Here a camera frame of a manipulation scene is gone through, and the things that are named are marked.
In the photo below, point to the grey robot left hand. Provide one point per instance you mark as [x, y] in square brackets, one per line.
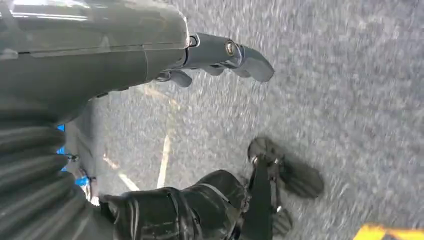
[82, 49]

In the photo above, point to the ribbed grey robot left arm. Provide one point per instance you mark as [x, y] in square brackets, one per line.
[30, 185]

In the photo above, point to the blue metal shelf rack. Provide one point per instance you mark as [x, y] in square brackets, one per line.
[81, 181]

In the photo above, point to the black robot leg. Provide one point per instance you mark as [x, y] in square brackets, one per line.
[185, 212]

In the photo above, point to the black robot foot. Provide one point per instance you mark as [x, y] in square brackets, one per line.
[294, 179]

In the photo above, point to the yellow floor marker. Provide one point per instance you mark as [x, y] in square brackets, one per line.
[381, 233]

